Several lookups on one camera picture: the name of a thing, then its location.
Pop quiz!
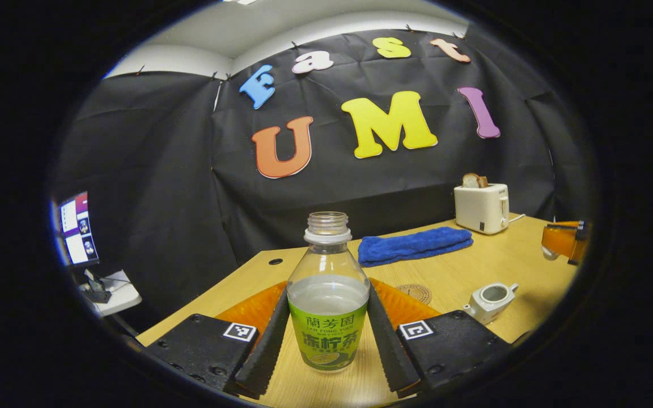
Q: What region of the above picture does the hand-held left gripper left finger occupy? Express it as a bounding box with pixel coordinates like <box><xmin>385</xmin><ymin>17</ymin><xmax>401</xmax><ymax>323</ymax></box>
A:
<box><xmin>145</xmin><ymin>282</ymin><xmax>290</xmax><ymax>397</ymax></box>

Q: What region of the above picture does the white ceramic teacup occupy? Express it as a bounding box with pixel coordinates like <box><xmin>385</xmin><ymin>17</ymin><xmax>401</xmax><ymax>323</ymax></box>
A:
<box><xmin>463</xmin><ymin>282</ymin><xmax>519</xmax><ymax>325</ymax></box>

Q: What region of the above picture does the round wooden coaster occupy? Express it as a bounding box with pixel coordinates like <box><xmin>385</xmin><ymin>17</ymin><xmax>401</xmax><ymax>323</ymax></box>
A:
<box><xmin>396</xmin><ymin>284</ymin><xmax>432</xmax><ymax>305</ymax></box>

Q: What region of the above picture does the small black device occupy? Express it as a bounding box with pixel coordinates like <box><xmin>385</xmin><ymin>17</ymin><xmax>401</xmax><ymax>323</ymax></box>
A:
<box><xmin>82</xmin><ymin>271</ymin><xmax>113</xmax><ymax>304</ymax></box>

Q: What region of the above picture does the blue folded towel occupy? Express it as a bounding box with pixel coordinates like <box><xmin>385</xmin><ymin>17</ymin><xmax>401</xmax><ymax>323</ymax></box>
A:
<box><xmin>358</xmin><ymin>227</ymin><xmax>474</xmax><ymax>268</ymax></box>

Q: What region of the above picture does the white toaster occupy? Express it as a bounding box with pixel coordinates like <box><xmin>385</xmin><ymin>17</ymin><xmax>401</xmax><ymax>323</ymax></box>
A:
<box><xmin>454</xmin><ymin>183</ymin><xmax>510</xmax><ymax>235</ymax></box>

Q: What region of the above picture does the black backdrop cloth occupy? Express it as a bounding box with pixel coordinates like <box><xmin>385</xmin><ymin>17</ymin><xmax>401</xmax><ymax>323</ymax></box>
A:
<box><xmin>49</xmin><ymin>27</ymin><xmax>596</xmax><ymax>318</ymax></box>

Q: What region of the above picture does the computer monitor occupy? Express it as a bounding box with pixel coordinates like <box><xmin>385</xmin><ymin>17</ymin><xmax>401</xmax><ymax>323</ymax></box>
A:
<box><xmin>54</xmin><ymin>192</ymin><xmax>100</xmax><ymax>267</ymax></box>

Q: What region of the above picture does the green label water bottle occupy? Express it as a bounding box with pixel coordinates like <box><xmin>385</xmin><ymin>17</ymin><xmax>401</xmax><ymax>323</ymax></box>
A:
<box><xmin>287</xmin><ymin>211</ymin><xmax>371</xmax><ymax>373</ymax></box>

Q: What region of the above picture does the white side table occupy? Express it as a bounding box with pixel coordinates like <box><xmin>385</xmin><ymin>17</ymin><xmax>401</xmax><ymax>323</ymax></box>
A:
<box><xmin>80</xmin><ymin>269</ymin><xmax>143</xmax><ymax>317</ymax></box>

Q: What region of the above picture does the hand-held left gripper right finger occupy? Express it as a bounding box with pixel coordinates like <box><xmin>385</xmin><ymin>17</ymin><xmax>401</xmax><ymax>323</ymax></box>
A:
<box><xmin>366</xmin><ymin>278</ymin><xmax>511</xmax><ymax>394</ymax></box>

